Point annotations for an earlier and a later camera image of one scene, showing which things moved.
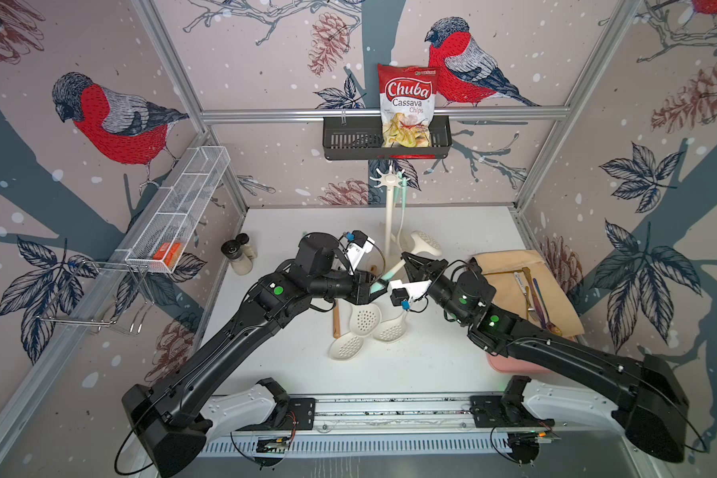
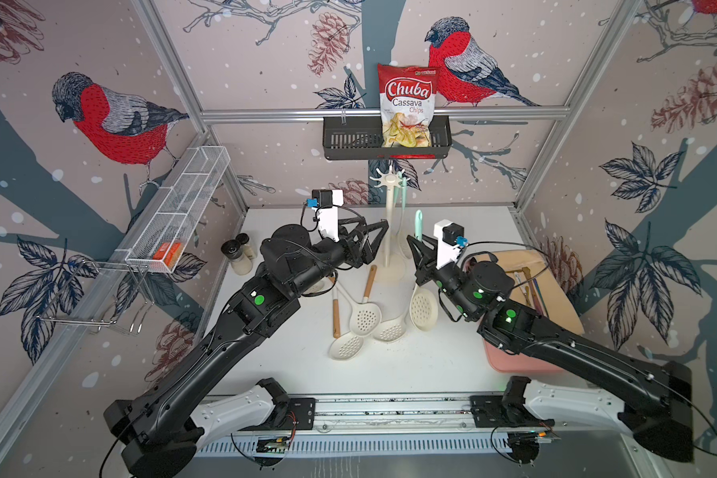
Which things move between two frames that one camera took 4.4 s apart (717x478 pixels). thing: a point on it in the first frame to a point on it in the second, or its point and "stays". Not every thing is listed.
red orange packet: (167, 252) stays
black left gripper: (361, 294) to (362, 252)
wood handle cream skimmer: (392, 330) stays
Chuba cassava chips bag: (408, 97) stays
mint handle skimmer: (423, 243) to (423, 309)
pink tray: (502, 362) stays
